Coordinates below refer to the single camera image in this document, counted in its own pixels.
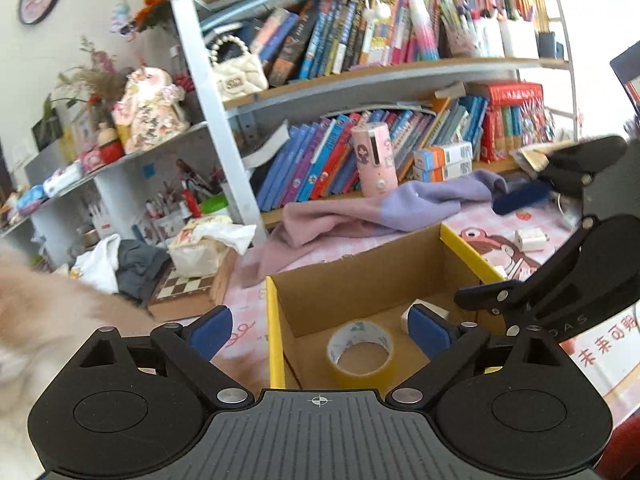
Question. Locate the yellow tape roll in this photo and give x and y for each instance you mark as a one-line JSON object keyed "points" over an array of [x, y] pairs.
{"points": [[357, 331]]}

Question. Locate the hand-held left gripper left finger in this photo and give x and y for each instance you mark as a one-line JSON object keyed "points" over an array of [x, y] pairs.
{"points": [[212, 332]]}

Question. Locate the chessboard box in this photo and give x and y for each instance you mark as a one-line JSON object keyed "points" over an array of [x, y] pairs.
{"points": [[185, 287]]}

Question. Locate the grey wooden bookshelf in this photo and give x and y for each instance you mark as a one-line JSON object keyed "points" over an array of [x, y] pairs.
{"points": [[215, 110]]}

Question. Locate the pink cartoon cylinder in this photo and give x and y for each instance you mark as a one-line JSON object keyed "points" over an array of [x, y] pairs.
{"points": [[375, 160]]}

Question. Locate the black pen cup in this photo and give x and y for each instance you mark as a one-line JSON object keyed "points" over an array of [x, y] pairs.
{"points": [[547, 45]]}

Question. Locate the red and white doll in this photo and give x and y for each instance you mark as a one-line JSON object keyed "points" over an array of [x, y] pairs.
{"points": [[111, 147]]}

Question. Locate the orange and white cat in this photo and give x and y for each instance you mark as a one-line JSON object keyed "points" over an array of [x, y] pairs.
{"points": [[50, 320]]}

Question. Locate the yellow cardboard box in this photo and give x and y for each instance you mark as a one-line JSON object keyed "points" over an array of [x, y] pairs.
{"points": [[350, 285]]}

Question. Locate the row of tall books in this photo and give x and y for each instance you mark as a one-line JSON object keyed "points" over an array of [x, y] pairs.
{"points": [[340, 30]]}

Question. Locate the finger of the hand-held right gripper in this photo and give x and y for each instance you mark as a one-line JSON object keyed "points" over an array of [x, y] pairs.
{"points": [[520, 197], [595, 265]]}

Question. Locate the pink cartoon table mat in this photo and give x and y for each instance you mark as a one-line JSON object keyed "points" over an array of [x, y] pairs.
{"points": [[500, 255]]}

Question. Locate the red bottle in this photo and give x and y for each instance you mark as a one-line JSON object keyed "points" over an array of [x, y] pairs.
{"points": [[191, 205]]}

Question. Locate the white pen holder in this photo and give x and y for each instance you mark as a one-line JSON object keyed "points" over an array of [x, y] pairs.
{"points": [[520, 40]]}

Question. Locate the dark red fleece clothing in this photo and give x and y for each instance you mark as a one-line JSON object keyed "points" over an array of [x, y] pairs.
{"points": [[622, 450]]}

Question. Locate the orange and white carton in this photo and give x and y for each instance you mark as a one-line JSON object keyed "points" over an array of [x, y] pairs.
{"points": [[445, 154], [447, 171]]}

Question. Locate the pink floral doll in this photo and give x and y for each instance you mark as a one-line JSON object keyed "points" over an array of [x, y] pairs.
{"points": [[150, 115]]}

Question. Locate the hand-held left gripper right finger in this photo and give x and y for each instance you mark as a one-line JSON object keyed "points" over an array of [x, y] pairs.
{"points": [[425, 332]]}

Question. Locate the white and grey clothes pile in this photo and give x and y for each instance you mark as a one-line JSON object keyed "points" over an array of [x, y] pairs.
{"points": [[125, 265]]}

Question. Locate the row of blue books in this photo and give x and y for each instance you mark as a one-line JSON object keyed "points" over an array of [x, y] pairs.
{"points": [[320, 160]]}

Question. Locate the white wipes pack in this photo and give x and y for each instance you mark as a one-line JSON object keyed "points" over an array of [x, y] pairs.
{"points": [[62, 177]]}

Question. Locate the small white box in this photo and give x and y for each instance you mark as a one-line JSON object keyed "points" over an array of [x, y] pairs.
{"points": [[430, 307]]}

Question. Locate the pink and white bottle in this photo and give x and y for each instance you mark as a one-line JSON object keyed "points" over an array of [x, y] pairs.
{"points": [[424, 30]]}

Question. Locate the tissue pack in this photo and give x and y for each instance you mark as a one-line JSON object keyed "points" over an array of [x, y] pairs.
{"points": [[200, 255]]}

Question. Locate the dried flower bouquet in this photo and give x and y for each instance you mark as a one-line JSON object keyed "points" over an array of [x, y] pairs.
{"points": [[95, 80]]}

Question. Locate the white charger plug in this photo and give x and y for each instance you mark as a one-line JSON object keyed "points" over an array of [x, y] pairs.
{"points": [[531, 240]]}

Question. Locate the pile of papers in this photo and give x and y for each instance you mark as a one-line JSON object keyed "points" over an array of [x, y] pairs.
{"points": [[530, 157]]}

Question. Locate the red boxed book set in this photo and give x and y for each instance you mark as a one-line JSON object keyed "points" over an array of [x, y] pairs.
{"points": [[515, 120]]}

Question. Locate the white quilted handbag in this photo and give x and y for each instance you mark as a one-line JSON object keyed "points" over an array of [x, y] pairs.
{"points": [[240, 75]]}

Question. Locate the pink and purple cloth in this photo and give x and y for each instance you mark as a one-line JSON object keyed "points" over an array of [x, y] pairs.
{"points": [[340, 220]]}

